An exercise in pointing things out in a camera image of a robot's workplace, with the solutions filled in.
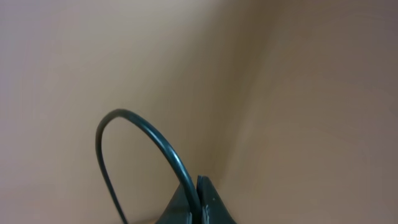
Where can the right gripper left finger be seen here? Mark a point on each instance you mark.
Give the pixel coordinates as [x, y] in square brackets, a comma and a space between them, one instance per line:
[177, 211]

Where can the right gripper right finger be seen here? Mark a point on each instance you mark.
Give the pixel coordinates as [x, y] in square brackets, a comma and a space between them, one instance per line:
[213, 208]

